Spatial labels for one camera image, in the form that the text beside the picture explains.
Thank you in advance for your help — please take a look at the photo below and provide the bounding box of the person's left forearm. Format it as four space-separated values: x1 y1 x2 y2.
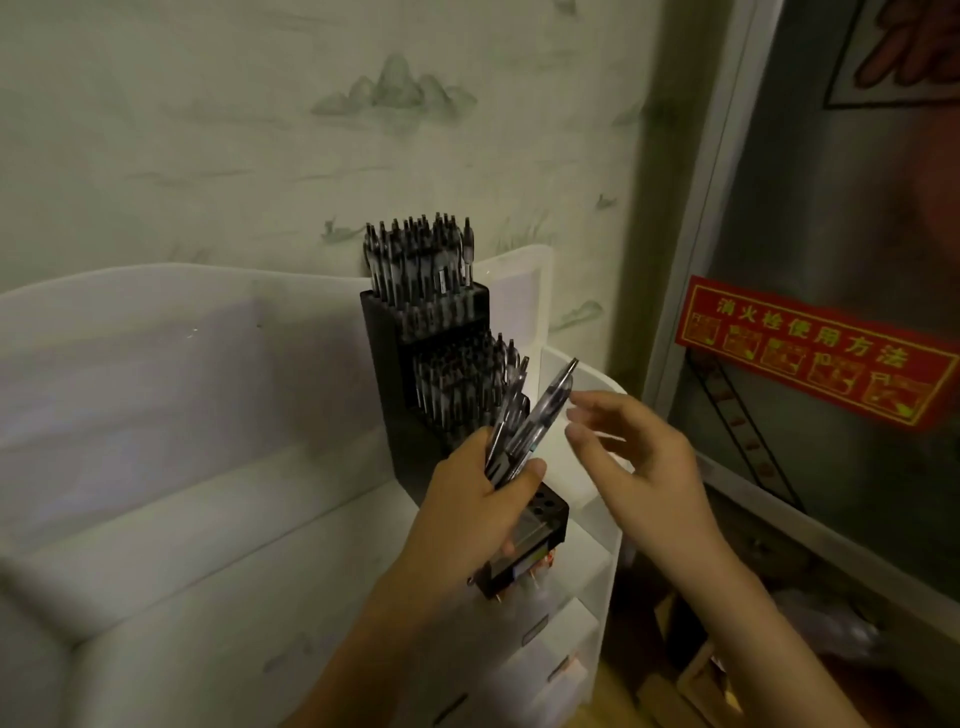
281 569 451 728

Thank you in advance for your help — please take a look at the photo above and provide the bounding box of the person's right forearm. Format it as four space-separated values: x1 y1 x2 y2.
674 545 871 728

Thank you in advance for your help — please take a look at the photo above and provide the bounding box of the row of black pens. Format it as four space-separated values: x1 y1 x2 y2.
362 212 476 331

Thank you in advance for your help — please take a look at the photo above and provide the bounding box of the bunch of black pens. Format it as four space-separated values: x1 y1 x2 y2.
483 357 581 490

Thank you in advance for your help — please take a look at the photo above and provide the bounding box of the red sign plate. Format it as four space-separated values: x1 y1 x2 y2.
674 275 960 433

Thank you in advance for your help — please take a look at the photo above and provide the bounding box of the black tiered pen holder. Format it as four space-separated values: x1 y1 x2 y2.
359 281 571 601

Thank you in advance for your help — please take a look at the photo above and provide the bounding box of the person's left hand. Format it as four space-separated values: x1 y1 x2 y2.
393 427 549 605

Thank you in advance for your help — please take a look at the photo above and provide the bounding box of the white sign with red print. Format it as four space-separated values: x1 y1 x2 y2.
823 0 960 111

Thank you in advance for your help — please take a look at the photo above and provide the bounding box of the grey door frame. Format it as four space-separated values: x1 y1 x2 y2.
641 0 960 646

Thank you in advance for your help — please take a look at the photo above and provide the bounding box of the dark glass cabinet door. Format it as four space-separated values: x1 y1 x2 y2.
667 0 960 601

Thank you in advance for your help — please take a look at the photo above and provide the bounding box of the person's right hand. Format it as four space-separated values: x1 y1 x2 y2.
563 389 735 583

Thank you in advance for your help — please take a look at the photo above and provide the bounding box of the white curved-back shelf unit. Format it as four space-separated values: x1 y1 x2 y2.
0 243 631 728

